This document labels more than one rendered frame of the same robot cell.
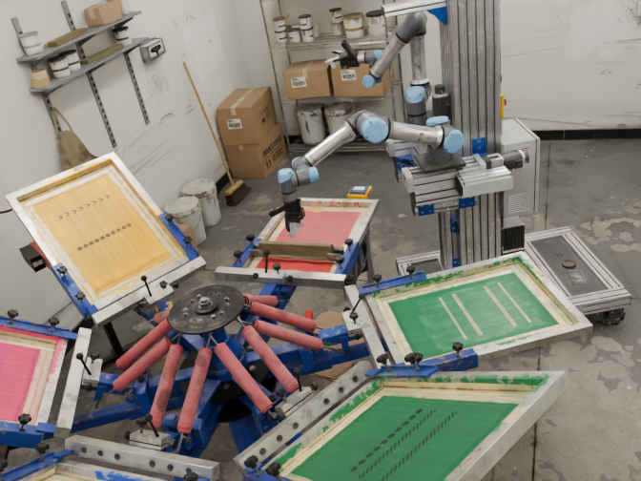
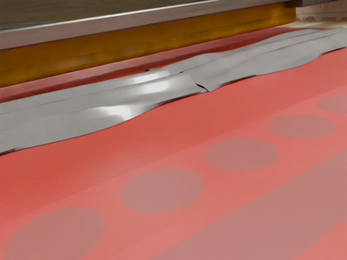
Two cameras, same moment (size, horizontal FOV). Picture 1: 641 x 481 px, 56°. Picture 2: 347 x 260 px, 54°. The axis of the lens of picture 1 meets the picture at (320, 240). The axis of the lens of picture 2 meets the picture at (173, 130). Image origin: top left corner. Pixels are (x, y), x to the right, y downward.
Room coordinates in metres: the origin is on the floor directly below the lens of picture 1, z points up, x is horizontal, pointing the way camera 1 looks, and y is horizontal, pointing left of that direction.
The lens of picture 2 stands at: (2.86, -0.06, 1.00)
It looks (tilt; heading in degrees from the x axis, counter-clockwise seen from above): 22 degrees down; 125
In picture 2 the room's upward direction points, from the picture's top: 7 degrees counter-clockwise
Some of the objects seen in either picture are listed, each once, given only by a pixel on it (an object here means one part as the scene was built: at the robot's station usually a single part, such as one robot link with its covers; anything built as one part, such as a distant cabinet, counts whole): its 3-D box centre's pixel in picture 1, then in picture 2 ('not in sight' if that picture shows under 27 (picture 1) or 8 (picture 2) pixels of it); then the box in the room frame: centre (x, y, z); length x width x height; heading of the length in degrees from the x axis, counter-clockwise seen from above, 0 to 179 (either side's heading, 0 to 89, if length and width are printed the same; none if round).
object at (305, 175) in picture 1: (305, 175); not in sight; (2.71, 0.01, 1.41); 0.11 x 0.11 x 0.08; 10
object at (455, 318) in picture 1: (434, 303); not in sight; (2.01, -0.42, 1.05); 1.08 x 0.61 x 0.23; 96
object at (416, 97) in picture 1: (416, 99); not in sight; (3.45, -0.70, 1.42); 0.13 x 0.12 x 0.14; 155
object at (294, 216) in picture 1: (293, 210); not in sight; (2.67, 0.11, 1.26); 0.09 x 0.08 x 0.12; 67
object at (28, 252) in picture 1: (35, 254); not in sight; (3.08, 1.61, 1.06); 0.24 x 0.12 x 0.09; 36
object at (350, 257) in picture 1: (346, 262); not in sight; (2.54, -0.11, 0.98); 0.30 x 0.05 x 0.07; 156
